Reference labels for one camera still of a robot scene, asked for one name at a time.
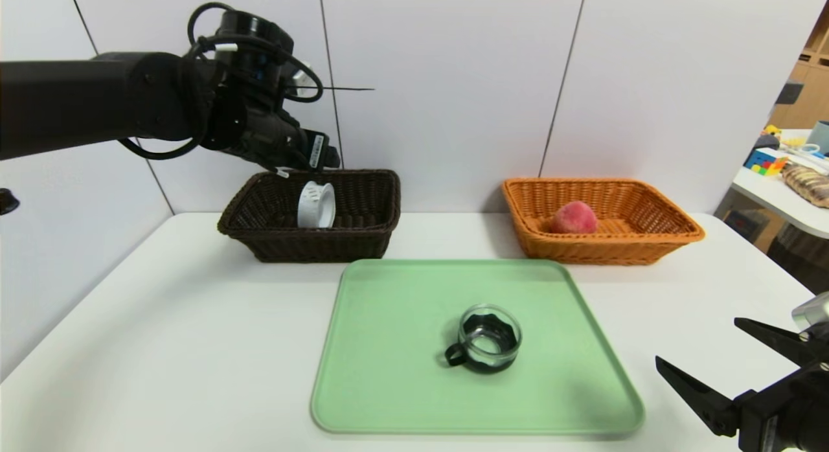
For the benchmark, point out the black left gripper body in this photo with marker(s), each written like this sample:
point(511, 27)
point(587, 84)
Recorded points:
point(317, 150)

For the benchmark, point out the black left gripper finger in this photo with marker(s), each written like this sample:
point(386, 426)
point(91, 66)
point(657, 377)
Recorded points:
point(331, 159)

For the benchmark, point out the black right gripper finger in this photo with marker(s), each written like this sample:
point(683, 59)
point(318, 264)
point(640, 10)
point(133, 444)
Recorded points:
point(780, 345)
point(703, 400)

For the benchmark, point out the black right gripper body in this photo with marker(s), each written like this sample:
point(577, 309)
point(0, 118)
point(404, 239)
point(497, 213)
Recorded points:
point(769, 411)

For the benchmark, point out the white tape roll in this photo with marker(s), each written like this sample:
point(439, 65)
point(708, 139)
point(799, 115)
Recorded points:
point(316, 206)

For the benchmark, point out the red peach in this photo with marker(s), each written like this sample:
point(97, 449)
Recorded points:
point(573, 217)

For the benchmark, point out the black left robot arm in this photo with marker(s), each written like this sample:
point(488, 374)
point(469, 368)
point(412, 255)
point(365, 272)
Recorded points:
point(97, 99)

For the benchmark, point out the dark brown wicker basket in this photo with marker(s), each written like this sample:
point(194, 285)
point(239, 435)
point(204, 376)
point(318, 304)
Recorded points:
point(311, 245)

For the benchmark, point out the orange wicker basket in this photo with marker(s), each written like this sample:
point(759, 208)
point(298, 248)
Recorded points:
point(596, 248)

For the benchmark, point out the thin black zip tie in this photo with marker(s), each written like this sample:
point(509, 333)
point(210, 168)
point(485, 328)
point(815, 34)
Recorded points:
point(350, 89)

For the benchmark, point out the dark woven bin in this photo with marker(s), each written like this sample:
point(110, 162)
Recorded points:
point(800, 258)

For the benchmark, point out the white side table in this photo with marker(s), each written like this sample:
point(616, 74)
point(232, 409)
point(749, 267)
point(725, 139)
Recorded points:
point(777, 199)

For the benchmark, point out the brown striped bread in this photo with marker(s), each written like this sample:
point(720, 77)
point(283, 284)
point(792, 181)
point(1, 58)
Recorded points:
point(806, 186)

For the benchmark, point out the colourful puzzle cube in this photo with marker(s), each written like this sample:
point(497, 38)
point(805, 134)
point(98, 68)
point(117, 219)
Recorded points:
point(763, 164)

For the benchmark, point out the grey blue cup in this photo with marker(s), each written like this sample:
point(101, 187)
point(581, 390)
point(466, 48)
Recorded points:
point(819, 138)

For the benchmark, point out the yellow toy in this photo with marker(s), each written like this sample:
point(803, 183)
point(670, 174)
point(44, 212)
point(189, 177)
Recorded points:
point(771, 131)

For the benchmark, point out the glass cup with black holder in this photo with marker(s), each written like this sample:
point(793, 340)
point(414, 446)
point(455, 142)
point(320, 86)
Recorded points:
point(489, 342)

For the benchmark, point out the light green plastic tray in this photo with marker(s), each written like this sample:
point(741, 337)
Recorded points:
point(401, 374)

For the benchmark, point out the wooden shelf unit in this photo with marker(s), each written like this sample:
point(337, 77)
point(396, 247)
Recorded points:
point(813, 96)

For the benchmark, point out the small black round part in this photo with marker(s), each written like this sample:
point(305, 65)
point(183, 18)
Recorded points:
point(8, 201)

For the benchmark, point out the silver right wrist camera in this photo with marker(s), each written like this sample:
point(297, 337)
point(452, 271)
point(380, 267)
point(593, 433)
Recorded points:
point(815, 313)

